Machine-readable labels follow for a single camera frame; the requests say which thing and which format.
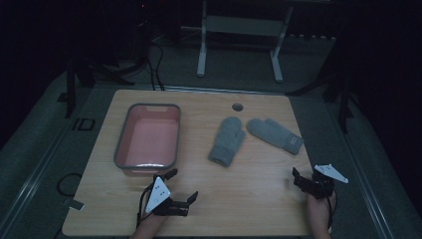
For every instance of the white metal stand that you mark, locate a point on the white metal stand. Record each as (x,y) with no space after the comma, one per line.
(244,26)

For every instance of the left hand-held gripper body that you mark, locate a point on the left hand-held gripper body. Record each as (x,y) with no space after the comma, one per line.
(158,195)

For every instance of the gray round table grommet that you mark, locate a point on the gray round table grommet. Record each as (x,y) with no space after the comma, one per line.
(237,107)

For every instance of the person's left hand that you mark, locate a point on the person's left hand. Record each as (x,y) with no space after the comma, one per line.
(152,220)

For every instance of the gray tape piece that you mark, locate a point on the gray tape piece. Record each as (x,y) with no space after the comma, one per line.
(73,204)

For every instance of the black tripod stand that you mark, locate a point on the black tripod stand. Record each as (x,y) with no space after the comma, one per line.
(84,76)
(338,89)

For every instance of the pink basin with gray rim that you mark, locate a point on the pink basin with gray rim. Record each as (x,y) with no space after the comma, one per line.
(149,139)

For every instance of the gray mitten with cuff label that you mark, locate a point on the gray mitten with cuff label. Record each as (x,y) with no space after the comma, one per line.
(275,134)

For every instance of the person's right hand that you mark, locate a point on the person's right hand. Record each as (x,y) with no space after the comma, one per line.
(318,205)

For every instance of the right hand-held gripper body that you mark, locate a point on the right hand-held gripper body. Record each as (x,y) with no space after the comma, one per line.
(326,177)

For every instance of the plain gray mitten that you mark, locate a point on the plain gray mitten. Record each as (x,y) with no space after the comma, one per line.
(228,139)

